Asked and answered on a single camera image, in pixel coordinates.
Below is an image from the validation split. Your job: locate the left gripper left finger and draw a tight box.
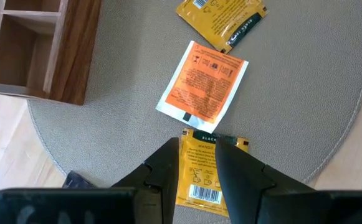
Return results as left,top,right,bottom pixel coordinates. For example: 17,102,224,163
110,137,181,224

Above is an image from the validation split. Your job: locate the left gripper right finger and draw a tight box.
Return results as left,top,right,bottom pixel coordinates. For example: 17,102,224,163
214,138,328,224

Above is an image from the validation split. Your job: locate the yellow tea packet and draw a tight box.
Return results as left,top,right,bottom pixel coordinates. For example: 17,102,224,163
174,128,250,218
175,0,269,55

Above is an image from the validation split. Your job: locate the dark blue tea packet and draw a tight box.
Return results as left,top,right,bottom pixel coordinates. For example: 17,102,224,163
61,170,99,189

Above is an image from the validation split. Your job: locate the orange white tea packet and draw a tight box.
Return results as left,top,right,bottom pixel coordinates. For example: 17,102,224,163
155,40,249,134

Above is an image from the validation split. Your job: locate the wooden three-compartment tea box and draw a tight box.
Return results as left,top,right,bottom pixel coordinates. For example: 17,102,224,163
0,0,103,106

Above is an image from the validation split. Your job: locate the round grey placemat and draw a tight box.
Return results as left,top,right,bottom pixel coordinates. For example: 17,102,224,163
27,0,362,224

